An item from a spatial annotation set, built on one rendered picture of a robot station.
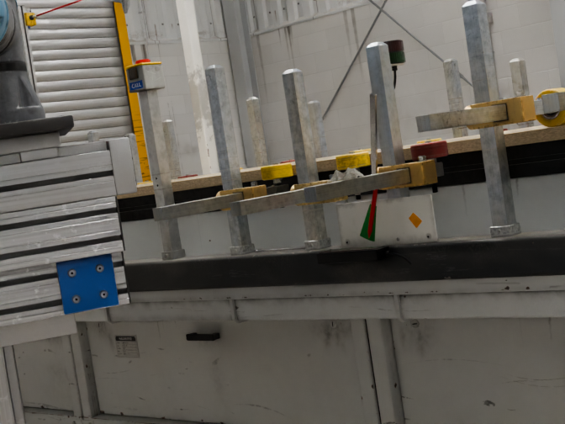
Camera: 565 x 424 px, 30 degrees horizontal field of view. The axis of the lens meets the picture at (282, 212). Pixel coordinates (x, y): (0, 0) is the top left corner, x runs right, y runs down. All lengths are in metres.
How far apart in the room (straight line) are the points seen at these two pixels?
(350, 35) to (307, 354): 9.07
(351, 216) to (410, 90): 8.94
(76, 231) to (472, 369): 1.19
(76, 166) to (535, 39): 8.90
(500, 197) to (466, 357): 0.56
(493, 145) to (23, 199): 0.94
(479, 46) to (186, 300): 1.12
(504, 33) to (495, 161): 8.46
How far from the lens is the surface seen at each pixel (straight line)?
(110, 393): 3.56
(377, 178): 2.16
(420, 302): 2.33
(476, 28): 2.15
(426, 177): 2.24
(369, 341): 2.69
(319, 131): 3.83
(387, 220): 2.30
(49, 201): 1.70
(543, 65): 10.37
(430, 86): 11.11
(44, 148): 1.70
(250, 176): 2.81
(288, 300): 2.57
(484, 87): 2.14
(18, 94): 1.72
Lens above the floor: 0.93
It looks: 3 degrees down
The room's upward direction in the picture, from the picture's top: 9 degrees counter-clockwise
